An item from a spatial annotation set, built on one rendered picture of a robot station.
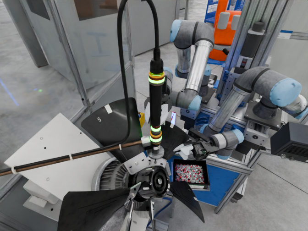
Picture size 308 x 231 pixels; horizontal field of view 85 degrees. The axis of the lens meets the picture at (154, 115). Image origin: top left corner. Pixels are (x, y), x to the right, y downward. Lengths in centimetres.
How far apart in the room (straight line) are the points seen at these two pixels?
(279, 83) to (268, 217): 160
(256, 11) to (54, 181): 138
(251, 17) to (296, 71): 135
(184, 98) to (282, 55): 178
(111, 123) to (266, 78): 68
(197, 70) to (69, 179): 73
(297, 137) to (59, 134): 107
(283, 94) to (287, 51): 160
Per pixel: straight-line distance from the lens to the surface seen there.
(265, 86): 88
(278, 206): 233
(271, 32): 136
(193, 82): 83
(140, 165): 71
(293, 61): 250
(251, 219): 214
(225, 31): 445
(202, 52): 92
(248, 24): 136
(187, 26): 100
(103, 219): 63
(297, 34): 239
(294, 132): 106
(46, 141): 79
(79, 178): 81
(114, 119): 66
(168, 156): 80
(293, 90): 89
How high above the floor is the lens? 185
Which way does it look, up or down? 43 degrees down
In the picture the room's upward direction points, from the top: straight up
